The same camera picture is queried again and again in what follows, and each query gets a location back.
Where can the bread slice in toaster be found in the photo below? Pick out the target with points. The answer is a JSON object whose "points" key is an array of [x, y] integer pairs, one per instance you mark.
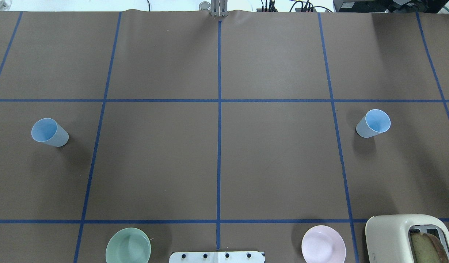
{"points": [[427, 248]]}

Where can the aluminium frame post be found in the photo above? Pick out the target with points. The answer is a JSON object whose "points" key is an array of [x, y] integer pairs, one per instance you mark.
{"points": [[219, 8]]}

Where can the pink bowl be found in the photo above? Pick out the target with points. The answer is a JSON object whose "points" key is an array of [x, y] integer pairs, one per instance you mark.
{"points": [[322, 244]]}

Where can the green bowl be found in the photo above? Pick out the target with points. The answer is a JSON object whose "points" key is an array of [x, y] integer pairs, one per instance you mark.
{"points": [[129, 245]]}

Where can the cream toaster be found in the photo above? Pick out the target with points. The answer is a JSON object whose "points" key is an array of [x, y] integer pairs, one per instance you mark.
{"points": [[388, 236]]}

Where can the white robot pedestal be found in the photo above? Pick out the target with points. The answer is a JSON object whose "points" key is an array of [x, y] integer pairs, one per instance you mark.
{"points": [[218, 257]]}

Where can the light blue cup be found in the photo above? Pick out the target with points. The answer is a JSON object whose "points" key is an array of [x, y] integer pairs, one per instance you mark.
{"points": [[373, 123], [49, 132]]}

